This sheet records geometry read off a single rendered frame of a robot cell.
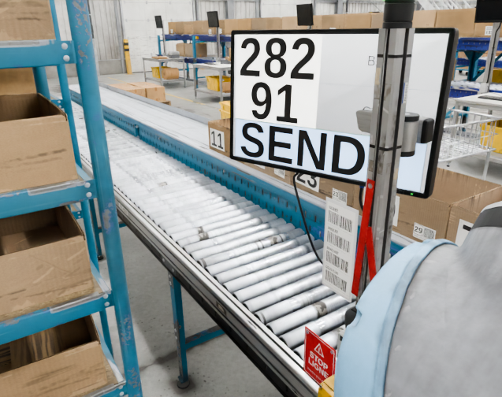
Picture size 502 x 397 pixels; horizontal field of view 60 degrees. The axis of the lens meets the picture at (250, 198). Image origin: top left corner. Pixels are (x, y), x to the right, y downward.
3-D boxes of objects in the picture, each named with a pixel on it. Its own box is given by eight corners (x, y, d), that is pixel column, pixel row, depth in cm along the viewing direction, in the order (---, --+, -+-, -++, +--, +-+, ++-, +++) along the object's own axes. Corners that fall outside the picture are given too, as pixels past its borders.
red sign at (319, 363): (303, 369, 104) (304, 326, 100) (306, 369, 105) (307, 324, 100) (351, 416, 92) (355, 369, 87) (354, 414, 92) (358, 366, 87)
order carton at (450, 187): (351, 213, 167) (354, 171, 161) (402, 197, 182) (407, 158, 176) (442, 254, 136) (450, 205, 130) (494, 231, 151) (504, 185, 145)
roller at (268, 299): (246, 322, 135) (237, 315, 139) (364, 272, 161) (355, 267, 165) (244, 308, 134) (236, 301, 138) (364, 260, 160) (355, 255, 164)
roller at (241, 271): (214, 293, 151) (208, 283, 155) (326, 252, 177) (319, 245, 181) (215, 283, 149) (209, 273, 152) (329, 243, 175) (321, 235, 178)
